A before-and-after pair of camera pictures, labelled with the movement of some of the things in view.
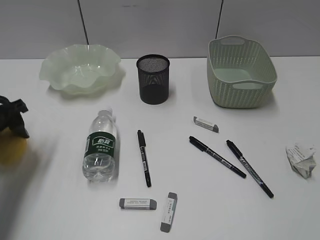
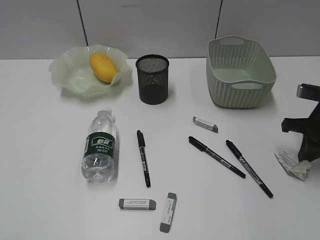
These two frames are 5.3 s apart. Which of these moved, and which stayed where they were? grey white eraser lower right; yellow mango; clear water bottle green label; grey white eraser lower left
Moved: yellow mango
Stayed: clear water bottle green label; grey white eraser lower right; grey white eraser lower left
